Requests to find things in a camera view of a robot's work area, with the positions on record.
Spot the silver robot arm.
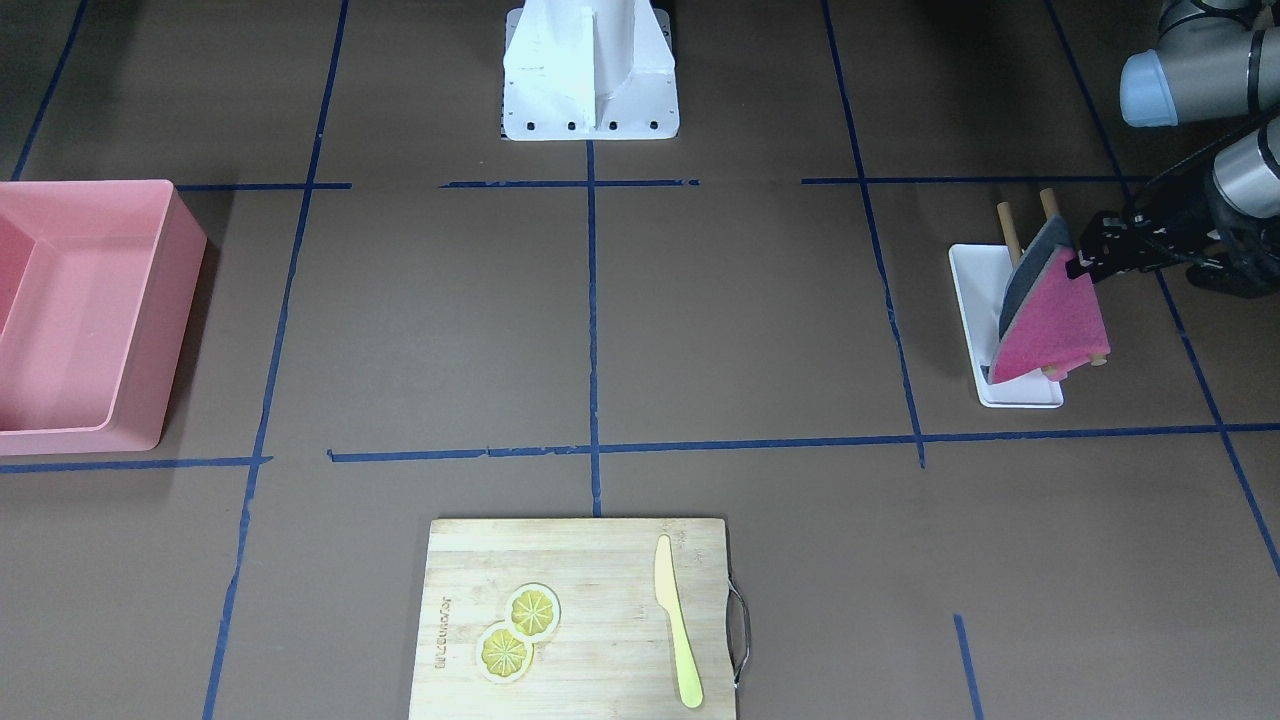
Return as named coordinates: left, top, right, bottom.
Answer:
left=1066, top=1, right=1279, bottom=299

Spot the lemon slice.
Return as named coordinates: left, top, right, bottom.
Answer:
left=506, top=582, right=562, bottom=644
left=475, top=621, right=535, bottom=685

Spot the bamboo cutting board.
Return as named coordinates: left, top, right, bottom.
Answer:
left=407, top=518, right=742, bottom=719

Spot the white pedestal column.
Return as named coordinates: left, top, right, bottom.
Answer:
left=500, top=1, right=681, bottom=142

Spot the pink and grey cloth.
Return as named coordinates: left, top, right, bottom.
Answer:
left=984, top=214, right=1112, bottom=384

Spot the pink plastic bin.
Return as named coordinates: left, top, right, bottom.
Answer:
left=1, top=179, right=207, bottom=456

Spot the yellow plastic knife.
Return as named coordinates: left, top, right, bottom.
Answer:
left=653, top=534, right=705, bottom=708

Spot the white cloth rack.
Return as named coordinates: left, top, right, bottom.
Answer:
left=948, top=188, right=1112, bottom=409

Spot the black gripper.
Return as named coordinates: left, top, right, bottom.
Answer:
left=1066, top=211, right=1201, bottom=284

